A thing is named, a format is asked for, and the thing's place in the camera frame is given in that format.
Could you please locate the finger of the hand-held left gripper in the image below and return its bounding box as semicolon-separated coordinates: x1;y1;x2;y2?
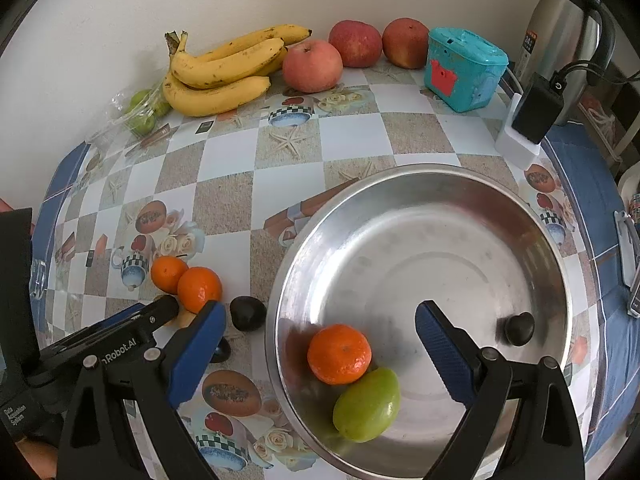
102;295;181;335

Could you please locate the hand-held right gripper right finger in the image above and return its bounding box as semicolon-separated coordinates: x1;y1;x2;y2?
414;300;587;480

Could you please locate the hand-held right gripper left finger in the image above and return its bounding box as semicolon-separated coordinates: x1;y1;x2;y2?
56;300;227;480

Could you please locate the small orange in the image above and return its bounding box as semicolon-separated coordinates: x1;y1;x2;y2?
177;266;223;314
150;256;190;295

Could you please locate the round metal bowl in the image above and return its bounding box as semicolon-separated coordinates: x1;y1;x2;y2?
265;164;573;478

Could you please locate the large orange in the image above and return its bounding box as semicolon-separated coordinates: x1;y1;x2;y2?
307;324;373;386

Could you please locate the printed checkered tablecloth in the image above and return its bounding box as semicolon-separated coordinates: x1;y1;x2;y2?
30;65;640;480

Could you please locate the plastic bag of green fruit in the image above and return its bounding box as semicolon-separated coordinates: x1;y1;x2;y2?
87;87;173;148

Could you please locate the white socket block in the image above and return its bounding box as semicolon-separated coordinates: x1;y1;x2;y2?
495;95;543;168

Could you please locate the yellow banana bunch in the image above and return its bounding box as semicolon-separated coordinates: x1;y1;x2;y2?
162;24;313;117

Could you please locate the black power adapter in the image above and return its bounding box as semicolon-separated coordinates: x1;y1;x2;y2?
511;72;566;145

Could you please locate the teal plastic box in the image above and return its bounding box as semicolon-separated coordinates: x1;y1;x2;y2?
424;27;509;112

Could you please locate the pale red apple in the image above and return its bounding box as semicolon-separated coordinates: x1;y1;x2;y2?
282;40;344;93

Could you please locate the steel thermos jug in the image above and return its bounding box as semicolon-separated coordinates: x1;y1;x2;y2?
515;0;616;126

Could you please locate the black cable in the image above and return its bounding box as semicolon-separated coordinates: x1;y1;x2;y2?
552;60;640;88

